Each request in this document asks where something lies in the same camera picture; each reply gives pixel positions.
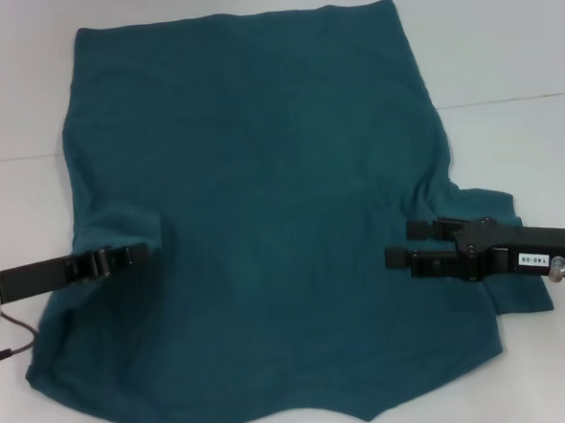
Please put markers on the blue shirt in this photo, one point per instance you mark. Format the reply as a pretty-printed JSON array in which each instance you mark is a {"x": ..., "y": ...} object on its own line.
[{"x": 285, "y": 173}]

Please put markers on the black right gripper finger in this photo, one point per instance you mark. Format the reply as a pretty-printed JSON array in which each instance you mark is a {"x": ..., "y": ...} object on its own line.
[
  {"x": 418, "y": 229},
  {"x": 434, "y": 265}
]

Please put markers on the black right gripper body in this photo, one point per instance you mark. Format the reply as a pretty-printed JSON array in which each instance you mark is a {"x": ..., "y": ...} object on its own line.
[{"x": 491, "y": 251}]

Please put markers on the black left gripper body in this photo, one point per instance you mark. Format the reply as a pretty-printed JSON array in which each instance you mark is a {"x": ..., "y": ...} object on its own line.
[{"x": 32, "y": 279}]

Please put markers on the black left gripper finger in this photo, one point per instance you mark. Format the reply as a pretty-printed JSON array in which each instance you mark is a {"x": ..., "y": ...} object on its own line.
[{"x": 112, "y": 258}]

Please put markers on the silver elbow plug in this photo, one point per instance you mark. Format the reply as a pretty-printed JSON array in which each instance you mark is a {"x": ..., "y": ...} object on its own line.
[{"x": 557, "y": 269}]

